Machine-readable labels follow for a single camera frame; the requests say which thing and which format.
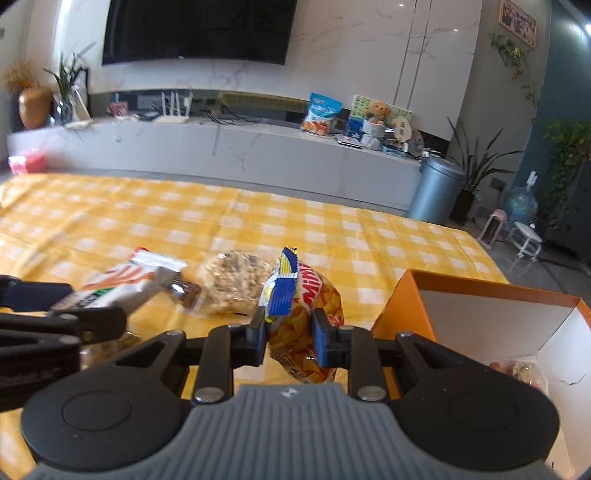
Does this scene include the orange vase with dried plant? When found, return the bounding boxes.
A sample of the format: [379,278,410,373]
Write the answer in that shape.
[4,60,51,130]

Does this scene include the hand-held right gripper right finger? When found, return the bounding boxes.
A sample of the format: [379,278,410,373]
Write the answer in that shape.
[310,309,490,402]

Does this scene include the white router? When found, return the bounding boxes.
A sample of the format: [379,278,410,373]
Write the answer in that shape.
[154,91,194,124]

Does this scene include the long-leaf potted plant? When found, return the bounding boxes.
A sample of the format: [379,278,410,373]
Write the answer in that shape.
[445,117,525,222]

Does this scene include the framed wall picture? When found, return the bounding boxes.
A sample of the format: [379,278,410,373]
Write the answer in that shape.
[499,0,539,51]

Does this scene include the plant in glass vase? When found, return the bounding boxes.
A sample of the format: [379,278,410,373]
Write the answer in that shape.
[44,44,93,125]

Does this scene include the brown teddy bear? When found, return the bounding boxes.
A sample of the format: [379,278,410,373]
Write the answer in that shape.
[366,100,391,125]

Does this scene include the white leaning frame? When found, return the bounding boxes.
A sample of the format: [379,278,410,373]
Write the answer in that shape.
[69,88,90,123]

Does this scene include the white marble tv console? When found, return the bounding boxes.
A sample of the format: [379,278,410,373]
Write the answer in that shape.
[7,88,423,210]

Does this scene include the trailing pothos plant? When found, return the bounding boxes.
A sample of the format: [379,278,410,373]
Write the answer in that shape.
[542,120,591,232]

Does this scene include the pink box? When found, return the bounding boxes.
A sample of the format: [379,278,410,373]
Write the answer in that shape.
[8,152,47,175]

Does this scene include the green nut snack packet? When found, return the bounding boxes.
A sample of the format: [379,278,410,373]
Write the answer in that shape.
[78,330,141,365]

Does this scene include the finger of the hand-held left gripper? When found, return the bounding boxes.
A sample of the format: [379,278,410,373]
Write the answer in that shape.
[0,275,75,312]
[0,307,126,344]

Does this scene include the water jug with pump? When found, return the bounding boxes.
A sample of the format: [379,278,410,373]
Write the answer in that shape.
[504,171,541,227]

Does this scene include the blue-grey drawer cabinet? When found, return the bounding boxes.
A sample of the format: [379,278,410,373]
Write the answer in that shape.
[554,157,591,264]

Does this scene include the hanging vine plant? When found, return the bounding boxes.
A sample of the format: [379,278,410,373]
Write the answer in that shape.
[489,32,541,121]

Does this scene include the teddy bear in basket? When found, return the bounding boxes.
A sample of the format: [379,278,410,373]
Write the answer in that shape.
[345,95,413,139]

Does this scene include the white round stool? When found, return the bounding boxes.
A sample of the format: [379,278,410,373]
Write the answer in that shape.
[508,222,542,259]

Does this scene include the blue snack bag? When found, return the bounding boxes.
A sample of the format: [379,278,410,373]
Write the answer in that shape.
[302,92,343,138]

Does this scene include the black cables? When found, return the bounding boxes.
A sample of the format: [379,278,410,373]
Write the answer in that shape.
[198,99,259,125]

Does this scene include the orange cardboard box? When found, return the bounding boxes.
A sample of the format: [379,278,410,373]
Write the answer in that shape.
[369,269,591,480]

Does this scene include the black wall television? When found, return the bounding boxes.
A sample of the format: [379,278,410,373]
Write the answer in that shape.
[102,0,298,66]

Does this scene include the yellow chips packet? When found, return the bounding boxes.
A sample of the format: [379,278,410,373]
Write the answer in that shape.
[257,247,345,385]

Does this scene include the clear mixed candy bag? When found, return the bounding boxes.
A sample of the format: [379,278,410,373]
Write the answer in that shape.
[487,360,550,395]

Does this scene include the white green long snack packet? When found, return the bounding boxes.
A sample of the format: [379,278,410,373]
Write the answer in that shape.
[51,248,188,315]

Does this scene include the round rice cracker packet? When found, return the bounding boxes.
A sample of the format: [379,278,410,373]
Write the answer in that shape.
[202,249,273,315]

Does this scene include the brown small snack packet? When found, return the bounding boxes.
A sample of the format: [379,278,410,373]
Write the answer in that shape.
[168,279,204,312]

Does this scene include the yellow checked tablecloth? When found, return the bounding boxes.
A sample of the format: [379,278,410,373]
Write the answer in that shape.
[0,173,509,480]

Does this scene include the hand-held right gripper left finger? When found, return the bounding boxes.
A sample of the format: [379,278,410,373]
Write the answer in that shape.
[111,305,269,406]

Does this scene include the small pink heater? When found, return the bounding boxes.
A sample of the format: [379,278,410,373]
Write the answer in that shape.
[478,209,508,250]

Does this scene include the blue-grey trash can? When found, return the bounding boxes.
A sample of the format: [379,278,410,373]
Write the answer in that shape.
[407,154,467,225]

